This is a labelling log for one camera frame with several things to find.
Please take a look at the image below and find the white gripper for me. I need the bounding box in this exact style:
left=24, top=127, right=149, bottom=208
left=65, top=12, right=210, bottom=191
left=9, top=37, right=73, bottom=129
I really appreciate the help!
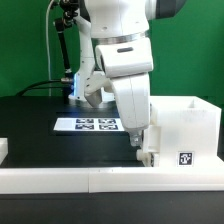
left=95, top=38, right=153, bottom=147

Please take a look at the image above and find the white front drawer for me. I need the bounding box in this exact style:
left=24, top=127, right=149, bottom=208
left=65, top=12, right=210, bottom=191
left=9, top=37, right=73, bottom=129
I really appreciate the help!
left=136, top=149, right=156, bottom=167

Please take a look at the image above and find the white drawer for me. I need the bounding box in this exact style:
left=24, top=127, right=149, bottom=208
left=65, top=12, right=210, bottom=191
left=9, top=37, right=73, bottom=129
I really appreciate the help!
left=150, top=103, right=158, bottom=125
left=136, top=149, right=156, bottom=167

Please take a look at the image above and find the white drawer cabinet box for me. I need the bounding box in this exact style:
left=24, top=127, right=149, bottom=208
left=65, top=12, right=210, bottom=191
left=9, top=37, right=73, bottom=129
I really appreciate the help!
left=142, top=96, right=221, bottom=168

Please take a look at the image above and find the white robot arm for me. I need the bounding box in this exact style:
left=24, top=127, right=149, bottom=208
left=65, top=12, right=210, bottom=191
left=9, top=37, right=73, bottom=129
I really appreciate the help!
left=55, top=0, right=187, bottom=146

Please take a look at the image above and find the white front fence bar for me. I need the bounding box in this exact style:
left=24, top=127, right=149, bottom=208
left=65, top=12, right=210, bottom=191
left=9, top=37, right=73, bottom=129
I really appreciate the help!
left=0, top=168, right=224, bottom=194

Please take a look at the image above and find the paper marker sheet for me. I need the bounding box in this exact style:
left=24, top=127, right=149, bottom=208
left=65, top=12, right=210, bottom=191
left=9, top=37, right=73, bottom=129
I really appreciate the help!
left=54, top=118, right=124, bottom=132

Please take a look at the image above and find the black cable bundle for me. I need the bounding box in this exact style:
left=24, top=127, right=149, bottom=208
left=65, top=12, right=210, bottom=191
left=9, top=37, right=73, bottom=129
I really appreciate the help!
left=15, top=0, right=81, bottom=98

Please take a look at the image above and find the white camera cable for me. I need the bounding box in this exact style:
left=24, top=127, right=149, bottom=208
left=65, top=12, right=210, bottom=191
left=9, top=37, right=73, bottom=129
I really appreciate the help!
left=45, top=0, right=57, bottom=98

